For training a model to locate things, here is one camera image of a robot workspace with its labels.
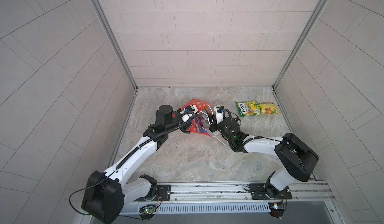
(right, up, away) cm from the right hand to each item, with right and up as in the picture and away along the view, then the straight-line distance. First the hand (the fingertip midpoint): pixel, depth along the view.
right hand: (206, 116), depth 84 cm
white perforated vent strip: (-2, -40, -16) cm, 43 cm away
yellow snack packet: (+42, +4, +14) cm, 45 cm away
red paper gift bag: (-1, +1, 0) cm, 1 cm away
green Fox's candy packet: (+30, +4, +17) cm, 35 cm away
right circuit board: (+32, -41, -16) cm, 54 cm away
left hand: (-4, +3, -11) cm, 12 cm away
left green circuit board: (-27, -40, -19) cm, 52 cm away
